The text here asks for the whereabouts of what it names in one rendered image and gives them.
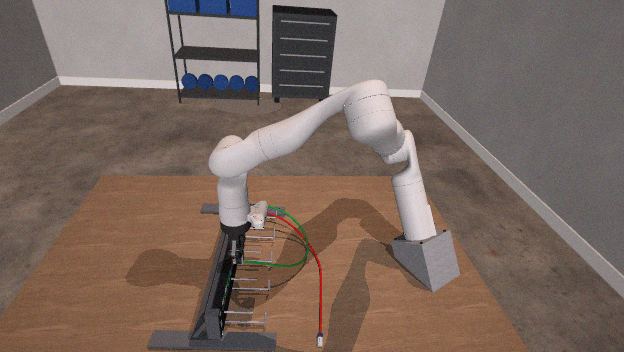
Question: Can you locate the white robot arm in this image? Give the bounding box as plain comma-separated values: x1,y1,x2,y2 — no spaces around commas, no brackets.
208,79,437,241

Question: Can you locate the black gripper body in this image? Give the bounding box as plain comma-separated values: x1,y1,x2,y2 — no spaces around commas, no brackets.
220,221,251,247

